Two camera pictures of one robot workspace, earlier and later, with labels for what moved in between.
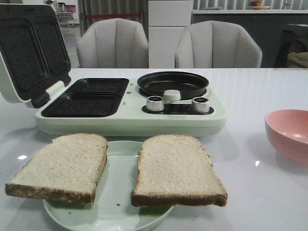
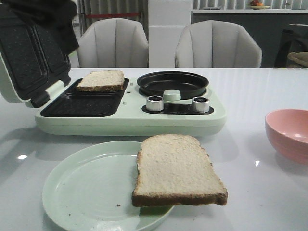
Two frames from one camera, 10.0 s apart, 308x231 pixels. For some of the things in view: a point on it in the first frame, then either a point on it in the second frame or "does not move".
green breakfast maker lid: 34,53 does not move
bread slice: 67,170 → 102,81
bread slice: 175,170 does not move
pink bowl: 287,130 does not move
